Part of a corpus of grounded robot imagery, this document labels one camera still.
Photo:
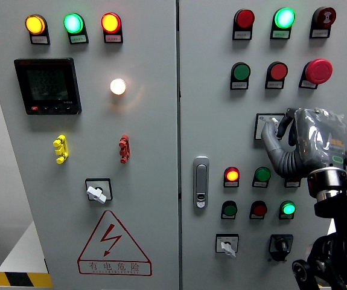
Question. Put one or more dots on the small green lamp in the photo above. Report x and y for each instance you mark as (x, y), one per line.
(262, 174)

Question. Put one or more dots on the large red stop button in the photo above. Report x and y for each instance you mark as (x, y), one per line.
(319, 71)

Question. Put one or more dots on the small green lit button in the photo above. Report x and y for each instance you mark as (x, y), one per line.
(288, 208)

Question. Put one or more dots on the large red push button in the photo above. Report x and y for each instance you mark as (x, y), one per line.
(278, 71)

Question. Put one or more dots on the small red push button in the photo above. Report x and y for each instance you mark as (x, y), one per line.
(259, 209)

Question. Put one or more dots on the small red lit lamp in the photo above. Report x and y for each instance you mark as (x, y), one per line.
(232, 175)

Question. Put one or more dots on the pale grey cabinet door with lock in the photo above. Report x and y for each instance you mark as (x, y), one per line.
(215, 127)

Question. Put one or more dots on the large green push button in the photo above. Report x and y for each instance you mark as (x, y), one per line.
(241, 71)

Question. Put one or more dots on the small green push button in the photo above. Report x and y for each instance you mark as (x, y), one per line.
(230, 209)

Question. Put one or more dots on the silver door lock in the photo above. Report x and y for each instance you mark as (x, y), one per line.
(201, 181)

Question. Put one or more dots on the dark red buzzer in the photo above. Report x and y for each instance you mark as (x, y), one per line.
(325, 16)

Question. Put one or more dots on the large green lit lamp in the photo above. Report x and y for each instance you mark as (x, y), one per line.
(284, 18)
(73, 23)

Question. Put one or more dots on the large dark red lamp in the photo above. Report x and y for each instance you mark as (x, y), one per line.
(244, 18)

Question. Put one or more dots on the pale grey cabinet door with display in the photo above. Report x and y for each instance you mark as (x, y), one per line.
(149, 136)

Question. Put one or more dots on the white round lamp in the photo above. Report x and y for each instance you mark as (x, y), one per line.
(118, 86)

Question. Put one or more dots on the red warning triangle sign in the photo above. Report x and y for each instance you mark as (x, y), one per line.
(115, 266)

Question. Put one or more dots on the orange-red lit lamp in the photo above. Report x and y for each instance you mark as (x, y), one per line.
(111, 22)

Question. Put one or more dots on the black display meter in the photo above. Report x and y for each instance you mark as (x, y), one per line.
(49, 86)

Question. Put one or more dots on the black cabinet hinge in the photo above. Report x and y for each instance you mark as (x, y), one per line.
(46, 266)

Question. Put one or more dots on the yellow round lamp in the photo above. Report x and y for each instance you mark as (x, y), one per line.
(35, 24)

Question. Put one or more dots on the black yellow striped tape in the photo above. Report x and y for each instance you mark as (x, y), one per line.
(20, 280)

